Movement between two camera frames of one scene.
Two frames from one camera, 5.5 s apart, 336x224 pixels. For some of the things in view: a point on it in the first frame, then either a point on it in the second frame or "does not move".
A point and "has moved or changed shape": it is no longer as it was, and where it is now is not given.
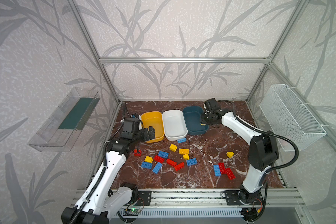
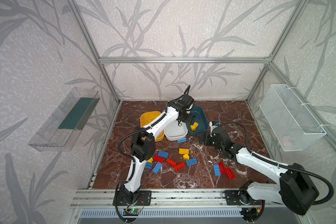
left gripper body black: [148, 134] → [189, 118]
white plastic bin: [175, 124] does not move
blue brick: [191, 162] does not move
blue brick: [163, 154] does not move
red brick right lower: [230, 174] does not move
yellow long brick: [183, 151] does not move
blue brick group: [217, 170] does not move
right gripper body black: [207, 115] → [210, 137]
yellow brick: [229, 154] has moved or changed shape
